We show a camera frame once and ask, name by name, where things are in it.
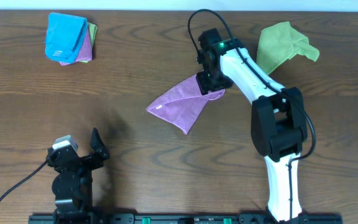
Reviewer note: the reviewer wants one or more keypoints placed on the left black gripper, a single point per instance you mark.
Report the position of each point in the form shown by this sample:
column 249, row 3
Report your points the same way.
column 97, row 161

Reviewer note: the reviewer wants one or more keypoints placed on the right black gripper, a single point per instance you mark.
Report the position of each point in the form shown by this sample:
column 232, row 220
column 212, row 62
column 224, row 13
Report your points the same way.
column 205, row 86

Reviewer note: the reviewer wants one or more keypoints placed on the purple microfiber cloth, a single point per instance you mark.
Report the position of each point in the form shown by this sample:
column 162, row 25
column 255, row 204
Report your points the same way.
column 182, row 104

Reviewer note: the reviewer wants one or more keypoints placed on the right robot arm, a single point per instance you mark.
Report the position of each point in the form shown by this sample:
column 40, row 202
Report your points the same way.
column 278, row 126

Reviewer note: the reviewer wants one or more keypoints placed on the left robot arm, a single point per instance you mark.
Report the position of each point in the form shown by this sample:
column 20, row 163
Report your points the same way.
column 72, row 186

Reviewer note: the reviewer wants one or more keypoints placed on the crumpled green cloth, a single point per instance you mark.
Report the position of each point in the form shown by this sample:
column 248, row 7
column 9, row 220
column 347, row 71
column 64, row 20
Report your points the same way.
column 281, row 42

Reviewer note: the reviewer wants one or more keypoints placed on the folded pink cloth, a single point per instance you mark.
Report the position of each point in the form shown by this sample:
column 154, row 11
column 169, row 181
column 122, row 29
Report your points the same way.
column 86, row 51

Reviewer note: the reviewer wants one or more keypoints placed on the folded blue cloth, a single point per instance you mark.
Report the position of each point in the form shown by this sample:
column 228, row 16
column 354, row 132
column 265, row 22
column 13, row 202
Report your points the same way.
column 64, row 37

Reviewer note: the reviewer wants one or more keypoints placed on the folded green cloth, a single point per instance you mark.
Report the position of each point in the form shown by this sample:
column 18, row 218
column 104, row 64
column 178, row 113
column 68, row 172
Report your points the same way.
column 93, row 30

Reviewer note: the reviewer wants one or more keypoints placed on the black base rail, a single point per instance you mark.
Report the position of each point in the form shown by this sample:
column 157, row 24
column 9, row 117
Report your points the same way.
column 128, row 218

